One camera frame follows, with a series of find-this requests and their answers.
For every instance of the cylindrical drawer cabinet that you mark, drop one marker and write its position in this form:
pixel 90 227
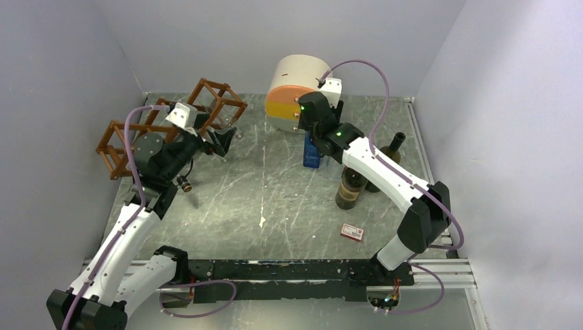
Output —
pixel 294 76

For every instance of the dark brown wine bottle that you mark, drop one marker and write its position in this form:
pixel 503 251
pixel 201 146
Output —
pixel 351 185

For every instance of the aluminium rail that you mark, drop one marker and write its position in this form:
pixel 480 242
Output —
pixel 437 271

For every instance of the tall blue glass bottle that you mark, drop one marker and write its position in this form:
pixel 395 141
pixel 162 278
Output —
pixel 311 157

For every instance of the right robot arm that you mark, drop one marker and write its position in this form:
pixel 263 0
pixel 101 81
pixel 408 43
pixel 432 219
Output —
pixel 426 207

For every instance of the small red white box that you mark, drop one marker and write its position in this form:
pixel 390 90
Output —
pixel 352 232

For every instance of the olive green wine bottle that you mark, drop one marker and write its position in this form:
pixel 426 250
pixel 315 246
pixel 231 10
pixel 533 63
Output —
pixel 391 151

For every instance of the brown wooden wine rack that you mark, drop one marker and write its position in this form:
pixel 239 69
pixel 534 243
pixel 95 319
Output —
pixel 216 105

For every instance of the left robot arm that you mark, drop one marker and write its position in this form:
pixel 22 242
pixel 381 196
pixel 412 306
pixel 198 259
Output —
pixel 155 166

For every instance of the clear bottle black gold label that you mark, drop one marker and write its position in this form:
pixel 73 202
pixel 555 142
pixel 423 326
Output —
pixel 184 184

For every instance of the black base frame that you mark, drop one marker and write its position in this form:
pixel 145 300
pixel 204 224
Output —
pixel 222 279

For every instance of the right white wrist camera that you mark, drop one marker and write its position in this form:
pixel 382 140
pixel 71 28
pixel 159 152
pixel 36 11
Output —
pixel 331 88

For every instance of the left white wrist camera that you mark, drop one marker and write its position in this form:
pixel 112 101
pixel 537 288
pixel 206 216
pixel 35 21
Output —
pixel 183 116

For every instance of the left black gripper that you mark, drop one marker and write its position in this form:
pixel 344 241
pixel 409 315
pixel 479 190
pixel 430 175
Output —
pixel 221 140

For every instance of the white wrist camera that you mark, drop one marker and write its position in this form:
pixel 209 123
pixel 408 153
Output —
pixel 183 116
pixel 331 88

